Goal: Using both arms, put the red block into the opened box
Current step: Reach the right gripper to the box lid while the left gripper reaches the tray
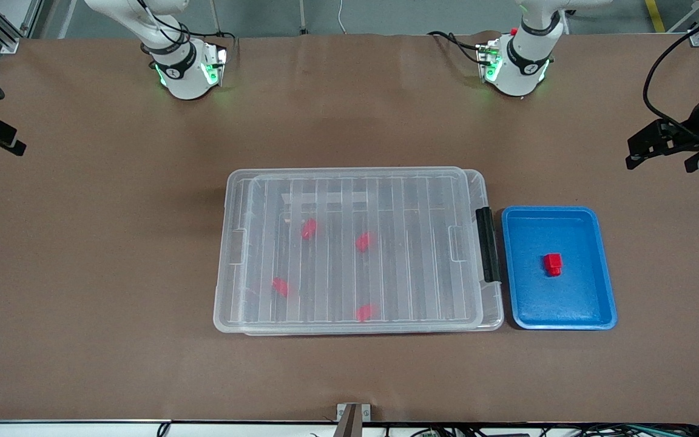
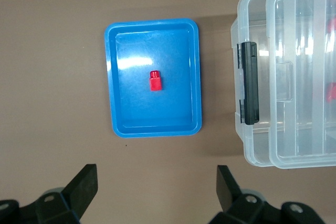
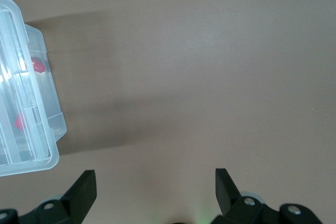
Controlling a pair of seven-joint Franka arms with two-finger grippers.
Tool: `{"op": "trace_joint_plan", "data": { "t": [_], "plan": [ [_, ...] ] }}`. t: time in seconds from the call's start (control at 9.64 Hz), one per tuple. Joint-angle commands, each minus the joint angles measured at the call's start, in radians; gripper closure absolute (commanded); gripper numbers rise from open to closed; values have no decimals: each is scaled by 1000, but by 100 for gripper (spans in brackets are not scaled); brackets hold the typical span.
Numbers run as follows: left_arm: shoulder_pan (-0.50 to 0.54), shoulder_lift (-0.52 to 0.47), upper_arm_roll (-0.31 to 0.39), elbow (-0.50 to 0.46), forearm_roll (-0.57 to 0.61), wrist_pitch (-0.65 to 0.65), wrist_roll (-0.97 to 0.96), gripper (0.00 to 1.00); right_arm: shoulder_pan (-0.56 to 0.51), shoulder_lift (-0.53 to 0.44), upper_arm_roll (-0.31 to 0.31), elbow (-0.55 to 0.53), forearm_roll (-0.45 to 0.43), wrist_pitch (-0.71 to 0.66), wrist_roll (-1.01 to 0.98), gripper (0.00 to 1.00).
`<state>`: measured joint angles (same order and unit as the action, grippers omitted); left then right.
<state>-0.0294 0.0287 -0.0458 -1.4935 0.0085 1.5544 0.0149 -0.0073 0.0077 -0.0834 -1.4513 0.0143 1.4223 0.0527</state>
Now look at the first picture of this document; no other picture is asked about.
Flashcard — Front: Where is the blue plastic tray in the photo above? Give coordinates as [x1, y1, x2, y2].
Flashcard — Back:
[501, 206, 618, 331]

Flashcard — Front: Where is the clear ribbed plastic lid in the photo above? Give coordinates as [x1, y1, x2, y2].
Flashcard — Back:
[213, 167, 484, 334]

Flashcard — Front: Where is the black box handle latch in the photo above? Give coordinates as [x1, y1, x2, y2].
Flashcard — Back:
[476, 207, 501, 284]

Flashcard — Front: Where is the black right arm base cable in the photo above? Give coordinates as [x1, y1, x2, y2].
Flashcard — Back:
[136, 0, 236, 49]

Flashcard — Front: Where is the clear plastic storage box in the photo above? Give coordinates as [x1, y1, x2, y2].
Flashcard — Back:
[243, 169, 505, 333]

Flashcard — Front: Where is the grey metal bracket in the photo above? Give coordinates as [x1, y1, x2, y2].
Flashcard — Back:
[336, 403, 372, 437]

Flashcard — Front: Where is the black arm base cable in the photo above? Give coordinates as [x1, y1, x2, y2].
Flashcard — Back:
[427, 30, 487, 65]
[136, 0, 236, 49]

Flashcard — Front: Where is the black left arm base cable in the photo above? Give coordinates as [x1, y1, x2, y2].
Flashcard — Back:
[427, 30, 487, 65]

